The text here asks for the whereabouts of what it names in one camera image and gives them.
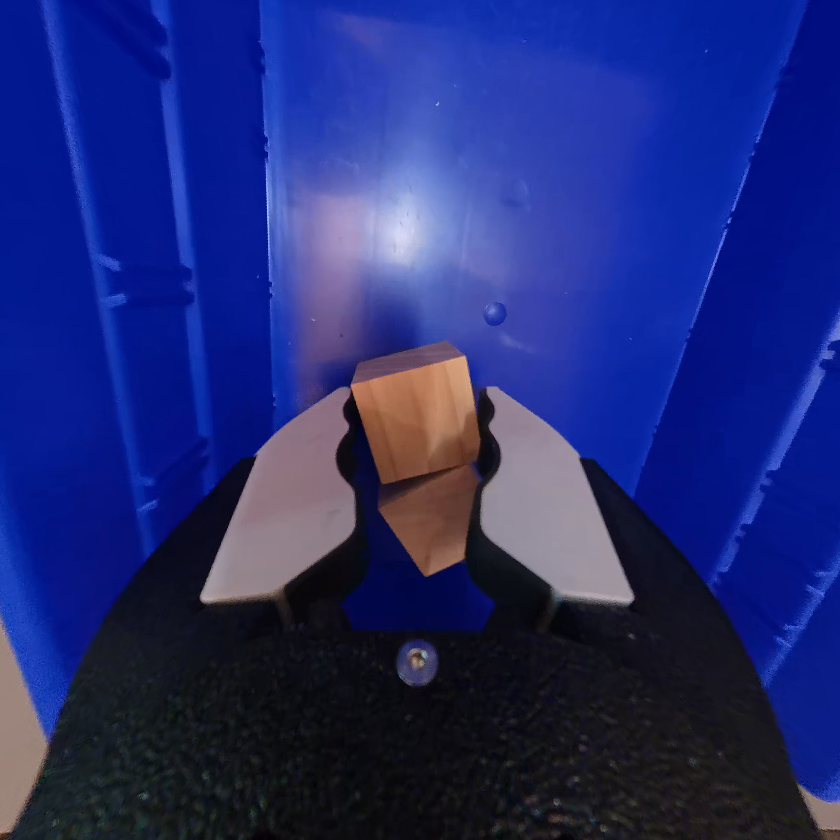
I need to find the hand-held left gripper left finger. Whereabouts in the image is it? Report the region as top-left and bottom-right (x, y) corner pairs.
(199, 386), (371, 626)

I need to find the blue-striped wooden cube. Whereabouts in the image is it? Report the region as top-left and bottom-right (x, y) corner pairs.
(350, 341), (480, 485)
(377, 465), (481, 578)

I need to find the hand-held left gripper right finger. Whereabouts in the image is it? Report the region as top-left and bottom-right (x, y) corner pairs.
(465, 386), (636, 631)

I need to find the blue plastic bin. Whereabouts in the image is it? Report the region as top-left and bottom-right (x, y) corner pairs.
(0, 0), (840, 803)

